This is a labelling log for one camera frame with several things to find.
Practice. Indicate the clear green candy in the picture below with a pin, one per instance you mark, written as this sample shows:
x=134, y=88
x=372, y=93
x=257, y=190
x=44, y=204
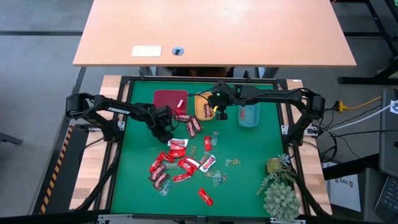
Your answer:
x=212, y=174

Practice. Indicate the red white candy bar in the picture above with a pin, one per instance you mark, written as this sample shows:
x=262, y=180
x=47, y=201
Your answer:
x=193, y=161

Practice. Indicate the black yellow hazard tape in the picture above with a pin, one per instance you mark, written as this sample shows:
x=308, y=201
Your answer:
x=57, y=171

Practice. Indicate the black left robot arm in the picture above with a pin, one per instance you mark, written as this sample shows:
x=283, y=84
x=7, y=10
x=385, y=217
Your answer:
x=118, y=109

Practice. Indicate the clear red candy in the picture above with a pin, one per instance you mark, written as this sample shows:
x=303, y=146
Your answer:
x=243, y=113

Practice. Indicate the black computer case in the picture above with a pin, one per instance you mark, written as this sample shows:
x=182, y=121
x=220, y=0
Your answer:
x=388, y=140

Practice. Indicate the teal plastic bin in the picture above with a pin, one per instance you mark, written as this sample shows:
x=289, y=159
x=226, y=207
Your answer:
x=252, y=119

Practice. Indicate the clear blue candy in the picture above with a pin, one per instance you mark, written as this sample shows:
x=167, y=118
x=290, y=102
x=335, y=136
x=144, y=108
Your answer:
x=220, y=181

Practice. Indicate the red plastic bin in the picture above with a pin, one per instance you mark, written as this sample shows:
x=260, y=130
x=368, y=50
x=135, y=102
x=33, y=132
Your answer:
x=166, y=98

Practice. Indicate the black table leg frame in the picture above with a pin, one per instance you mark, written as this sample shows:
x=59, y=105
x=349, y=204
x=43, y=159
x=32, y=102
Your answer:
x=357, y=80

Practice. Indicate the black metal table frame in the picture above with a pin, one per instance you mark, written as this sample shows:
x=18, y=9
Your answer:
x=186, y=79

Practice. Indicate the peach wooden desk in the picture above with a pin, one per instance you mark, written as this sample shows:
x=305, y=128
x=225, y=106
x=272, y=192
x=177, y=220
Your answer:
x=217, y=31

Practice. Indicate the white printed box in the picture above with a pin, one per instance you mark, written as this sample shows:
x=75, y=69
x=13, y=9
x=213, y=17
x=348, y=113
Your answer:
x=343, y=196

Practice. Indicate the white label sticker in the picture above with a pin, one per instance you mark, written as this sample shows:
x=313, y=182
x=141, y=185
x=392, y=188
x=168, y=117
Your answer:
x=146, y=51

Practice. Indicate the small succulent in dark pot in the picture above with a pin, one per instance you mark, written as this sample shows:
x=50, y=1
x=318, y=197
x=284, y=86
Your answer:
x=273, y=165

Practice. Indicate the small red white KitKat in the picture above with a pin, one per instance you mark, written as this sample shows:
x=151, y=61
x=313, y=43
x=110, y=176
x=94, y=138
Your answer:
x=180, y=104

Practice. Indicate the red KitKat bar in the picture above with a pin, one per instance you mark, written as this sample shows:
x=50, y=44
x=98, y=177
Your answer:
x=186, y=167
x=178, y=148
x=176, y=153
x=167, y=157
x=207, y=143
x=154, y=166
x=206, y=197
x=182, y=178

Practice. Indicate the green table mat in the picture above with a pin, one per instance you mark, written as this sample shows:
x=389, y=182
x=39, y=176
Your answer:
x=140, y=186

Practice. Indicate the grey-green succulent in patterned pot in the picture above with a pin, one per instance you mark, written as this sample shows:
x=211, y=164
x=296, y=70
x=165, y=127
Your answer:
x=281, y=202

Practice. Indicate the black keyboard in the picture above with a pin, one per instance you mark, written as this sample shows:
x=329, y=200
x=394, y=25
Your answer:
x=388, y=199

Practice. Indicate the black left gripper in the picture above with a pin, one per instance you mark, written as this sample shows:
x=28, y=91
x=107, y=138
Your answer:
x=163, y=119

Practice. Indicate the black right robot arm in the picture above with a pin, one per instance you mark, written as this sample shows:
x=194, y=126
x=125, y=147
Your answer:
x=270, y=96

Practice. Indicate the white PayDay bar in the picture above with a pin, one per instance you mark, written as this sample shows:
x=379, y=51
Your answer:
x=178, y=142
x=207, y=163

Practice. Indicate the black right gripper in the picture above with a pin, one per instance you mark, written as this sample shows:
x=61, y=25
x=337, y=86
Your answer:
x=220, y=99

